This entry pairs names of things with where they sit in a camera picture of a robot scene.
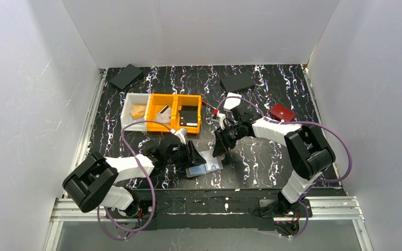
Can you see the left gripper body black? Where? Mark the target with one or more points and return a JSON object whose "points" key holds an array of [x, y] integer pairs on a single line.
{"points": [[186, 154]]}

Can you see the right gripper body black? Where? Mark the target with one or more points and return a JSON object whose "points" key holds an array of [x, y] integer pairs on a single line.
{"points": [[224, 139]]}

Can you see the grey card holder blue inside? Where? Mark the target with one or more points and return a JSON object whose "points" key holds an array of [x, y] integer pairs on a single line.
{"points": [[213, 164]]}

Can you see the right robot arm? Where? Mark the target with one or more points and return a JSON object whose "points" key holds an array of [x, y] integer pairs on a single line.
{"points": [[308, 149]]}

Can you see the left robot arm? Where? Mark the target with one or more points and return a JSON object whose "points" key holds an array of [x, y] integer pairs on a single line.
{"points": [[92, 183]]}

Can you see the white card holder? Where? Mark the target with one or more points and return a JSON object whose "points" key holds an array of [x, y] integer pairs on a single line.
{"points": [[232, 100]]}

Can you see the black cards in orange bin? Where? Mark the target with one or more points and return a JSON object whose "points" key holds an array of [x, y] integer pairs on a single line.
{"points": [[188, 116]]}

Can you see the silver cards in orange bin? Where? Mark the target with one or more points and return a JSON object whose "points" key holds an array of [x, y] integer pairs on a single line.
{"points": [[164, 115]]}

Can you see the black card case far centre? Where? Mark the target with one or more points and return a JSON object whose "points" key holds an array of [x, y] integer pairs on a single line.
{"points": [[237, 83]]}

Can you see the black card case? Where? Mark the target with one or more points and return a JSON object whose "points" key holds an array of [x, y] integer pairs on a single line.
{"points": [[237, 83], [126, 77]]}

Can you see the red card holder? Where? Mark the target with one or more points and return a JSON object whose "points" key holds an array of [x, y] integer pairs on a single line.
{"points": [[280, 112]]}

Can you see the tan cards in white bin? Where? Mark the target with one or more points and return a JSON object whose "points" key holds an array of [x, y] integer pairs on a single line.
{"points": [[138, 111]]}

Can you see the black card case far left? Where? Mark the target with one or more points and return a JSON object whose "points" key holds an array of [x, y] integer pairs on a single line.
{"points": [[126, 77]]}

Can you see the orange double bin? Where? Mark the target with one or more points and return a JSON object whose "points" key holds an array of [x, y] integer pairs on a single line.
{"points": [[176, 101]]}

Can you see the white plastic bin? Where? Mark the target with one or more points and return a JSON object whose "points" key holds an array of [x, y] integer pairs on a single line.
{"points": [[130, 100]]}

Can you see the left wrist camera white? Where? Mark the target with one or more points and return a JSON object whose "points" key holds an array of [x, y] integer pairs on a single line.
{"points": [[181, 134]]}

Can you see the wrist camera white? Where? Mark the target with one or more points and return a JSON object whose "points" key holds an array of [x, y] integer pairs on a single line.
{"points": [[219, 118], [181, 134]]}

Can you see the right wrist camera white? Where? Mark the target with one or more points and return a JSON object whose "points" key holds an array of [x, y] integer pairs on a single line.
{"points": [[219, 118]]}

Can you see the red handled small tool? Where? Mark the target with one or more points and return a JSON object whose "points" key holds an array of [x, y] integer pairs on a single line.
{"points": [[207, 104]]}

